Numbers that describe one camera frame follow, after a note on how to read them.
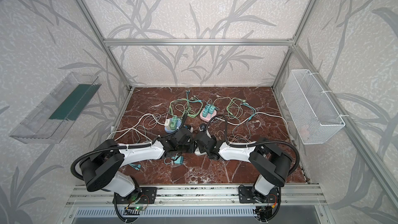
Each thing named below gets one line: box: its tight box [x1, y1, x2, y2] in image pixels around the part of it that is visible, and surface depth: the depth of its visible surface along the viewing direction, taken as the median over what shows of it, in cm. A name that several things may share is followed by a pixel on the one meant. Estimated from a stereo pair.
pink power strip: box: [199, 107, 217, 122], surface depth 102 cm
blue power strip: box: [164, 118, 182, 134], surface depth 95 cm
